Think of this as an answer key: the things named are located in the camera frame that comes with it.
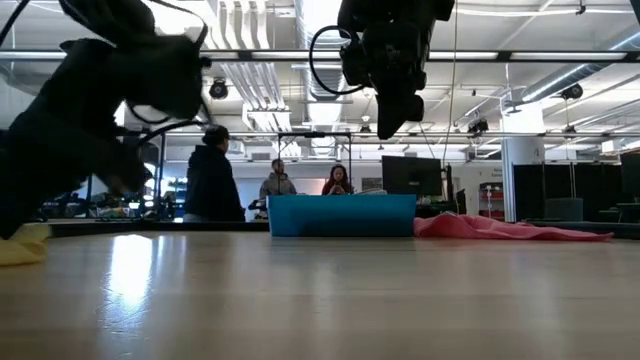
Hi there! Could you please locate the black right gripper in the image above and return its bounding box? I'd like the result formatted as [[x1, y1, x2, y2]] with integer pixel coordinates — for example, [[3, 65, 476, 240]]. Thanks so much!
[[339, 0, 456, 141]]

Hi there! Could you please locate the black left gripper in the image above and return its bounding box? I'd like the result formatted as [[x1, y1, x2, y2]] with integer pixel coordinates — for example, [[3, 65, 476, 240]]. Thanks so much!
[[0, 39, 154, 240]]

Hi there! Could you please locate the yellow microfiber towel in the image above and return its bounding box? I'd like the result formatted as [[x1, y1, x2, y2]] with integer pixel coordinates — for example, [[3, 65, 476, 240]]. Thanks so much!
[[0, 223, 51, 267]]

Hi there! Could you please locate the pink microfiber towel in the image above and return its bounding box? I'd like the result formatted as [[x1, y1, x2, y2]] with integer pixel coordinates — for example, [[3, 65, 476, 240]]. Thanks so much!
[[413, 212, 615, 243]]

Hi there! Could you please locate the person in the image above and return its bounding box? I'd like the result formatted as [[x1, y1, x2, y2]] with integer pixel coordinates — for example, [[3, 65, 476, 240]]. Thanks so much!
[[257, 158, 298, 200], [321, 163, 355, 197], [182, 124, 246, 224]]

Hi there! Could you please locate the blue plastic bin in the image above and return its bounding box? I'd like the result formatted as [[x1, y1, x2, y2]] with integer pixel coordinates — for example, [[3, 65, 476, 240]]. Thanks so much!
[[267, 193, 418, 238]]

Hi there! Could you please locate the black metal table frame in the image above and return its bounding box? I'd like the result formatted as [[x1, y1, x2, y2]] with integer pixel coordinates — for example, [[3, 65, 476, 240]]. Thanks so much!
[[47, 218, 640, 240]]

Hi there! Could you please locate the silver ventilation duct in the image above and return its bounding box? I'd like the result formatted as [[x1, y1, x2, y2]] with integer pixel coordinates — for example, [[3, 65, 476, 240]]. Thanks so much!
[[294, 0, 365, 101]]

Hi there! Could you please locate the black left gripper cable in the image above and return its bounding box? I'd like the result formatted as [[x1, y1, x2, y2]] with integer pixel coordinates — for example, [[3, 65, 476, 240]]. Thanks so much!
[[124, 102, 214, 149]]

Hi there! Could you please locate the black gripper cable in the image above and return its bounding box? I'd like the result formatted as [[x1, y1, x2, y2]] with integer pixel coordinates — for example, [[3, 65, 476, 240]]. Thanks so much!
[[124, 102, 214, 149], [308, 25, 366, 96]]

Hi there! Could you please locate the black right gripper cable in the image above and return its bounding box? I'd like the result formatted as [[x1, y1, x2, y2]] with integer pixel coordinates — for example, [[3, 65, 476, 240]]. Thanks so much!
[[308, 25, 366, 96]]

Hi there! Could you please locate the black overhead frame bar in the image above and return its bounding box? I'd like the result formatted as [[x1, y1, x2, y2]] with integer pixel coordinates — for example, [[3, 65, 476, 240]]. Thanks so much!
[[0, 48, 640, 63]]

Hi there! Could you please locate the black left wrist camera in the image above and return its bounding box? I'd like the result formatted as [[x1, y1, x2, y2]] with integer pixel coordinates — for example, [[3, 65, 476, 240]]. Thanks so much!
[[113, 34, 210, 121]]

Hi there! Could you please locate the black partition wall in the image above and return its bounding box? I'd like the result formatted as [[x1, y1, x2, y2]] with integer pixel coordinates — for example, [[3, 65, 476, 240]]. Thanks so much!
[[513, 162, 624, 220]]

